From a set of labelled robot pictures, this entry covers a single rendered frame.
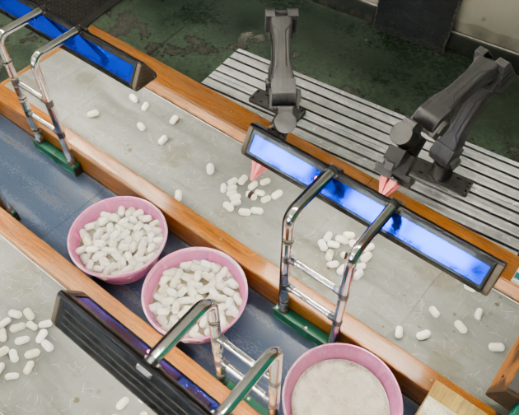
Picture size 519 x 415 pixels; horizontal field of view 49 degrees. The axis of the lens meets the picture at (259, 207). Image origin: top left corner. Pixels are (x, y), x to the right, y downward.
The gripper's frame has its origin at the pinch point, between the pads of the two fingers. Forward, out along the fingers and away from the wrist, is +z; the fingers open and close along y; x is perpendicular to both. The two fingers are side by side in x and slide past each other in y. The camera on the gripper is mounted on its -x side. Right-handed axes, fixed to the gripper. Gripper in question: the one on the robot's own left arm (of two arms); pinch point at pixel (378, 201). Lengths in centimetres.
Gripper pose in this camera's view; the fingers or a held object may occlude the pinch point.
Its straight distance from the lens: 153.9
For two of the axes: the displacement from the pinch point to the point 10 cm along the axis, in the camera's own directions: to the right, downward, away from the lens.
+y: 7.8, 4.9, -3.8
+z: -4.7, 8.7, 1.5
